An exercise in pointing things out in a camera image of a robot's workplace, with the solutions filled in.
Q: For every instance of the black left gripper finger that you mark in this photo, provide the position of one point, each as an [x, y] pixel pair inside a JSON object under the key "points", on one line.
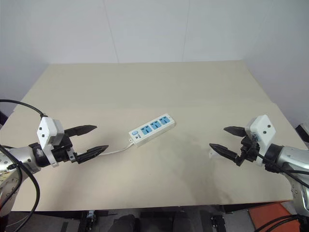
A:
{"points": [[93, 152], [80, 130]]}

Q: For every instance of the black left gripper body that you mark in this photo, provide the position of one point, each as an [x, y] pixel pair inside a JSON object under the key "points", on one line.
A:
{"points": [[63, 153]]}

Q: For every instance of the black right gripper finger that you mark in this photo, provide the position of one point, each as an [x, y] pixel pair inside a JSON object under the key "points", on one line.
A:
{"points": [[224, 151], [236, 131]]}

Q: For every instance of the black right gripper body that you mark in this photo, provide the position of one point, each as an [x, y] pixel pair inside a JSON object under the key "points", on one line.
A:
{"points": [[248, 151]]}

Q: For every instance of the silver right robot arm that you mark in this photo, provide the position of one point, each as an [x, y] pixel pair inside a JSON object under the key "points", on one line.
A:
{"points": [[289, 157]]}

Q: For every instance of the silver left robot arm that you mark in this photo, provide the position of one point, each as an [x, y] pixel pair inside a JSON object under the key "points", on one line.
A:
{"points": [[21, 155]]}

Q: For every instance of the white plug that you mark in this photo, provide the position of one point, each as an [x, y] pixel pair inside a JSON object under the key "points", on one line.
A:
{"points": [[214, 155]]}

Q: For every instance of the white blue power strip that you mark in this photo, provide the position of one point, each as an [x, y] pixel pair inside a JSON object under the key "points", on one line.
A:
{"points": [[154, 128]]}

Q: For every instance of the black object beside table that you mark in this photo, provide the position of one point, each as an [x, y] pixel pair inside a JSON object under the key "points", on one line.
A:
{"points": [[303, 131]]}

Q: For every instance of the orange floor panel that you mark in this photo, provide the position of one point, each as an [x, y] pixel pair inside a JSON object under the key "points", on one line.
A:
{"points": [[270, 217]]}

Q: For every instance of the dark object beside table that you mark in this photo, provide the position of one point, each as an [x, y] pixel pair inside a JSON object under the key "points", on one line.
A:
{"points": [[2, 116]]}

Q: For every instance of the dark rounded shape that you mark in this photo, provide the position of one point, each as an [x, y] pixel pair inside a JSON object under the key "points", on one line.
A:
{"points": [[126, 223]]}

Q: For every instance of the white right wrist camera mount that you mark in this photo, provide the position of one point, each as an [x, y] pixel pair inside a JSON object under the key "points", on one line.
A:
{"points": [[262, 129]]}

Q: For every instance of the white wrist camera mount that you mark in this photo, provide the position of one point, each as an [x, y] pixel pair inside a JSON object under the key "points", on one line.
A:
{"points": [[262, 129], [47, 128]]}

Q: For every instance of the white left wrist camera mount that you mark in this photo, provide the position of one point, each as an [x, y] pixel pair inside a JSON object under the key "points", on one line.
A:
{"points": [[47, 128]]}

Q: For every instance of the black table frame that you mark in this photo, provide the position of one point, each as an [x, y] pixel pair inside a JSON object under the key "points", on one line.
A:
{"points": [[169, 209]]}

